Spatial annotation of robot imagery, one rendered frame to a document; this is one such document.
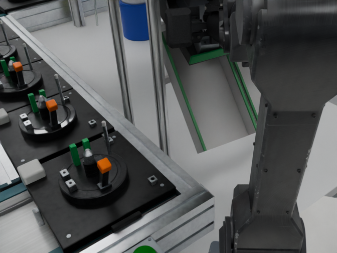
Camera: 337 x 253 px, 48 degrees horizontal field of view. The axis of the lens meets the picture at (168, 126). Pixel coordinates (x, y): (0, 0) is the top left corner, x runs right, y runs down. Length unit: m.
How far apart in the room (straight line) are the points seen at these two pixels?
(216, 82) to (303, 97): 0.59
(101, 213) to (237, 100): 0.37
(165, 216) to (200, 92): 0.28
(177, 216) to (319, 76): 0.51
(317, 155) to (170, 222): 0.47
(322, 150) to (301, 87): 0.80
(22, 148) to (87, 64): 0.64
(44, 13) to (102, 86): 0.66
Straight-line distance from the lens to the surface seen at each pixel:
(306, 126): 0.30
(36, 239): 0.81
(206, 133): 0.82
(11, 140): 0.98
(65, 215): 0.76
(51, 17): 1.92
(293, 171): 0.34
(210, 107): 0.84
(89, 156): 0.75
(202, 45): 0.70
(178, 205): 0.75
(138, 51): 1.55
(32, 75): 1.21
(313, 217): 0.89
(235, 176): 0.94
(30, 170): 0.84
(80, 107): 1.04
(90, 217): 0.74
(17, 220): 0.86
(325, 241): 0.86
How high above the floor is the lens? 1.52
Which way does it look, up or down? 36 degrees down
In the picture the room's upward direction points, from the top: 4 degrees counter-clockwise
